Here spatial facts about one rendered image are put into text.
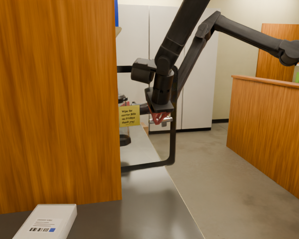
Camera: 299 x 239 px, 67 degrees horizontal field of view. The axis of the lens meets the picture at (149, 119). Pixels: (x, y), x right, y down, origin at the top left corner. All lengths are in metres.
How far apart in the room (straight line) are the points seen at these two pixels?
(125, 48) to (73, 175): 3.26
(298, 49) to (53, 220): 1.06
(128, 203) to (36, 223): 0.28
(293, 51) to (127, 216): 0.88
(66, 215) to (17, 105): 0.34
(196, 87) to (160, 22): 1.27
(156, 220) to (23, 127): 0.48
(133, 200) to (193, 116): 3.61
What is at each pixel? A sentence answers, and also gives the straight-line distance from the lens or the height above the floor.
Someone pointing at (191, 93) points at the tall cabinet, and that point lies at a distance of 4.23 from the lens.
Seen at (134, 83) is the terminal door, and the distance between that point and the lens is 0.80.
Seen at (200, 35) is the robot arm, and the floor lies 1.51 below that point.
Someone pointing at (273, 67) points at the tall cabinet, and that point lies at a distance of 5.57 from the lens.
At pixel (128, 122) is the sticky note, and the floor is 1.19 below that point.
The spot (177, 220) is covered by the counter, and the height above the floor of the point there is 0.94.
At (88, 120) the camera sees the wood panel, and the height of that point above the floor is 1.23.
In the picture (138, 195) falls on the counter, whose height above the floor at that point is 0.94.
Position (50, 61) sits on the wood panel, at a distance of 0.70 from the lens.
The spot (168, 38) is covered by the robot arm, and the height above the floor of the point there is 1.46.
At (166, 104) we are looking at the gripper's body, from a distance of 0.74.
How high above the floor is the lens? 1.42
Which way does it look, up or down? 16 degrees down
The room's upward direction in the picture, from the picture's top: straight up
